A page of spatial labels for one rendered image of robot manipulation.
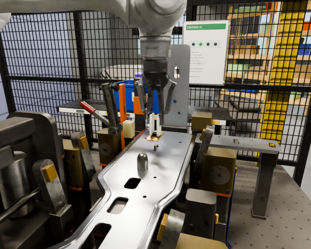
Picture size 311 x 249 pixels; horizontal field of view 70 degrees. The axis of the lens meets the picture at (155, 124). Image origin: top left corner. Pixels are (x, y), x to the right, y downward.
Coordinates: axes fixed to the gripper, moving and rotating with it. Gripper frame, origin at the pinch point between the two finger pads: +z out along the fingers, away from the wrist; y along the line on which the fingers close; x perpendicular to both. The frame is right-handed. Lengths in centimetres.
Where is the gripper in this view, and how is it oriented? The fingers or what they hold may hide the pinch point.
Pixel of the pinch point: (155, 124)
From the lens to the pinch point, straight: 71.5
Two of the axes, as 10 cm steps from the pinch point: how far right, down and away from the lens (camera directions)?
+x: 2.7, -3.0, 9.1
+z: 0.0, 9.5, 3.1
